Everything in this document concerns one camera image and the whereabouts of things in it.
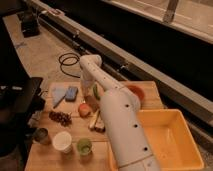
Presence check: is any metal cup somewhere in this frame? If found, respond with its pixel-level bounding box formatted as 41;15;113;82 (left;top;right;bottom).
34;128;51;145

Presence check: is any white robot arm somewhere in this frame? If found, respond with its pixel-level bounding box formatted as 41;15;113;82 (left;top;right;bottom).
80;55;161;171

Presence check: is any orange red bowl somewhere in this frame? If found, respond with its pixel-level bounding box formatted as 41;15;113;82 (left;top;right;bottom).
127;85;144;101

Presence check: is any black chair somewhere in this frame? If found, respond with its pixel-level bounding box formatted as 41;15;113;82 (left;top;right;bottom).
0;77;45;157

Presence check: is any black device on floor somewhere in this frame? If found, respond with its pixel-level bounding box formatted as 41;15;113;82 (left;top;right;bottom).
18;11;40;38

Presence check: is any light blue wedge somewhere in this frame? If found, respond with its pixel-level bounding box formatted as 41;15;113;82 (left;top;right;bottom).
52;87;66;108

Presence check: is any orange peach fruit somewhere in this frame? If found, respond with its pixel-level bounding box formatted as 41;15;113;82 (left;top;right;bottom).
78;103;91;117

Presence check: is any blue sponge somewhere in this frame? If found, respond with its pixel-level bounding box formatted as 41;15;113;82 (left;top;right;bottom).
65;86;78;102

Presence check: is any yellow brown sandwich block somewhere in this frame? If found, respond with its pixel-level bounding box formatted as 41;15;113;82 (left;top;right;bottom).
88;110;105;133

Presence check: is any yellow plastic bin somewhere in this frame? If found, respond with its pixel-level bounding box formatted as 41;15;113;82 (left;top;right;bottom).
106;108;205;171

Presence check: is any wooden cutting board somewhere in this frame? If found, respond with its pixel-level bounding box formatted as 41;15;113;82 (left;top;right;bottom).
24;80;165;171

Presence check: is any green chili pepper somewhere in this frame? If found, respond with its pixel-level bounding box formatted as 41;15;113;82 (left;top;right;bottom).
93;84;100;100

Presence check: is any white paper cup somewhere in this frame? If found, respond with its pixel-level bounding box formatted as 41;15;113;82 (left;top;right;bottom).
52;131;72;153

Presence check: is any dark grape bunch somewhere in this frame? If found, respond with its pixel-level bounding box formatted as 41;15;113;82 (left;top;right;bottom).
49;111;72;127

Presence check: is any black coiled cable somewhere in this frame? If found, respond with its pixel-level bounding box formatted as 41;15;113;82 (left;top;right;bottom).
58;52;83;80

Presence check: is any green plastic cup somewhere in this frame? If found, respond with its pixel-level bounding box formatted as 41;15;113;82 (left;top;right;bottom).
77;138;92;156

